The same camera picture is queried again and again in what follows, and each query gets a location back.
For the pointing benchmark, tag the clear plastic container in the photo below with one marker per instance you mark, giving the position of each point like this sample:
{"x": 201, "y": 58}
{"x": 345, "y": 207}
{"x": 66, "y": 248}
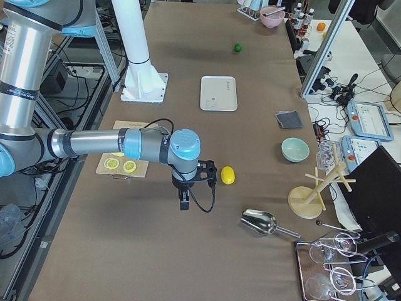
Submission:
{"x": 325, "y": 157}

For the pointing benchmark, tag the teach pendant lower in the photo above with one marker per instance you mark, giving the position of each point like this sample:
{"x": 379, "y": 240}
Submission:
{"x": 356, "y": 149}

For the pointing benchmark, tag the wooden cutting board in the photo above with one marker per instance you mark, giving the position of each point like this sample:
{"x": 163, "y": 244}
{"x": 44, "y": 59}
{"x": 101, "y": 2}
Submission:
{"x": 118, "y": 173}

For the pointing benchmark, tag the black monitor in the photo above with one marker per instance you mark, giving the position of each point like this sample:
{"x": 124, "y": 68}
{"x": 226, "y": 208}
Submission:
{"x": 375, "y": 197}

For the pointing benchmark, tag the aluminium frame post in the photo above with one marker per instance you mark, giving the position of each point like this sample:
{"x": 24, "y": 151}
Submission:
{"x": 335, "y": 26}

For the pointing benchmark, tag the wine glass rack tray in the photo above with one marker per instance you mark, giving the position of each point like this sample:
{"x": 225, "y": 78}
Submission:
{"x": 325, "y": 267}

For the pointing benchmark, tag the wooden mug tree stand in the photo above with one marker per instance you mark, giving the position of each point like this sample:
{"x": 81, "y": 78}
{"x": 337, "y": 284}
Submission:
{"x": 308, "y": 203}

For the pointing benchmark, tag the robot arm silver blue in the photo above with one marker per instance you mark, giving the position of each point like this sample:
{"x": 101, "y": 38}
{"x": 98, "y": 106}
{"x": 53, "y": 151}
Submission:
{"x": 32, "y": 25}

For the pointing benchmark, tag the beige rabbit tray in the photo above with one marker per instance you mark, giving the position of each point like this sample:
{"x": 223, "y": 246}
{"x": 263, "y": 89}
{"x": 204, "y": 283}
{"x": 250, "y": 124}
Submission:
{"x": 218, "y": 93}

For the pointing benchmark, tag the green lime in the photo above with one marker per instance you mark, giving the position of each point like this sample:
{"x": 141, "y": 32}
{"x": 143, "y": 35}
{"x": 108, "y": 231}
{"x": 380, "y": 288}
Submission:
{"x": 238, "y": 48}

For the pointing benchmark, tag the orange fruit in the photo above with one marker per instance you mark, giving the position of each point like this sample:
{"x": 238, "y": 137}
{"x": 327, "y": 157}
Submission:
{"x": 321, "y": 27}

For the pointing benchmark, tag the grey folded cloth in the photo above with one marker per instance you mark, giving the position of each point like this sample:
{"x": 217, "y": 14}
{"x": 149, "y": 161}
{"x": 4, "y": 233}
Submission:
{"x": 289, "y": 119}

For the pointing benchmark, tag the teach pendant upper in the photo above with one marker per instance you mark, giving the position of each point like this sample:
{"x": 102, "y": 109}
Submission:
{"x": 369, "y": 120}

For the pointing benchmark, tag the metal scoop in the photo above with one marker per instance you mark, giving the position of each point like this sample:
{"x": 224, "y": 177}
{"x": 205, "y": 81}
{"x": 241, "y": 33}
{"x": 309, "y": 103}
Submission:
{"x": 264, "y": 223}

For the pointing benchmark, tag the yellow lemon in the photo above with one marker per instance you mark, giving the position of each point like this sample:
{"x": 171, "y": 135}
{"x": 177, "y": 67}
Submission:
{"x": 228, "y": 175}

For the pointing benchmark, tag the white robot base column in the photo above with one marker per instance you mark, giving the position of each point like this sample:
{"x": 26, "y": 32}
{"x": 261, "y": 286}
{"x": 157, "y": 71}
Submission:
{"x": 143, "y": 83}

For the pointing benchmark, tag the lemon slice near handle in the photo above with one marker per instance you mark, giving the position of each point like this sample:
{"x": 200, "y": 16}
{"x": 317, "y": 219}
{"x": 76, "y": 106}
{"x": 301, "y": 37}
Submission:
{"x": 111, "y": 163}

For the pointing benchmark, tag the teach pendant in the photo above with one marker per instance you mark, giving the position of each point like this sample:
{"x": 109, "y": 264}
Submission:
{"x": 369, "y": 120}
{"x": 356, "y": 149}

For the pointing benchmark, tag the mint green bowl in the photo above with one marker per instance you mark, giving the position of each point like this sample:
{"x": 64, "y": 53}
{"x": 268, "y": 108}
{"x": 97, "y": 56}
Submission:
{"x": 294, "y": 149}

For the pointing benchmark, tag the pink bowl with ice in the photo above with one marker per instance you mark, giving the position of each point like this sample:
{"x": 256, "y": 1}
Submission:
{"x": 272, "y": 16}

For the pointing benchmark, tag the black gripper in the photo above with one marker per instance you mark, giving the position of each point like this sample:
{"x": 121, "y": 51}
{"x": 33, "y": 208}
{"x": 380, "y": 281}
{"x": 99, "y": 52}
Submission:
{"x": 181, "y": 185}

